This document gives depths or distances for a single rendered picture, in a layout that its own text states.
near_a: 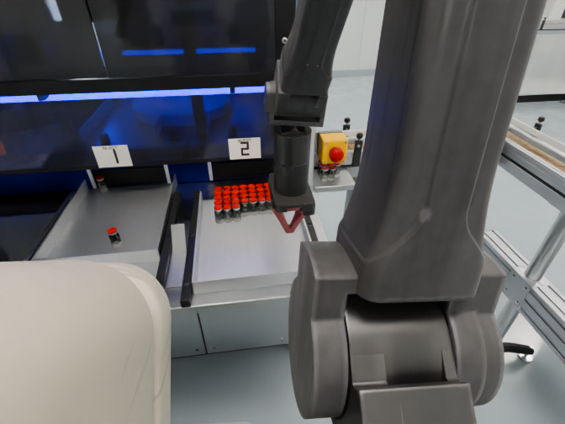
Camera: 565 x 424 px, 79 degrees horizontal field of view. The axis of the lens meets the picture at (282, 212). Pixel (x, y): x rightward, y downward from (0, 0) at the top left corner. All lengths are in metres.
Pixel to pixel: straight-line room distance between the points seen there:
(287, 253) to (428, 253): 0.64
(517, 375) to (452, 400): 1.71
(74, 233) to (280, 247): 0.51
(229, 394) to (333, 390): 1.41
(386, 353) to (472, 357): 0.05
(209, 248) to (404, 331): 0.67
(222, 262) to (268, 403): 0.89
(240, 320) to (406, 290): 1.26
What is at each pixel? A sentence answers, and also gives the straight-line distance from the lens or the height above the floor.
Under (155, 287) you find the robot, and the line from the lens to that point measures 0.16.
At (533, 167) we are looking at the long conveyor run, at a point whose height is 0.91.
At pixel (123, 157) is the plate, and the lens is 0.99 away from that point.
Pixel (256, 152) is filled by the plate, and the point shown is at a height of 1.01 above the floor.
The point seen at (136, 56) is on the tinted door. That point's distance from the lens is 0.90.
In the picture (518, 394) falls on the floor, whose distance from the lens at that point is 1.85.
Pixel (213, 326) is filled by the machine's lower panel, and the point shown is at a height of 0.27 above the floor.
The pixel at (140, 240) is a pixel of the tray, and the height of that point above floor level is 0.88.
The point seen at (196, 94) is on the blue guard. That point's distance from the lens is 0.89.
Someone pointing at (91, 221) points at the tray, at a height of 0.88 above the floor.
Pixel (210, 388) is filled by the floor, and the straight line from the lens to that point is 1.62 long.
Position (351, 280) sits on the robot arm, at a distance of 0.17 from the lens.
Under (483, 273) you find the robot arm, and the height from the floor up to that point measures 1.29.
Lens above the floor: 1.42
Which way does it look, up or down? 36 degrees down
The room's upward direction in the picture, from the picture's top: straight up
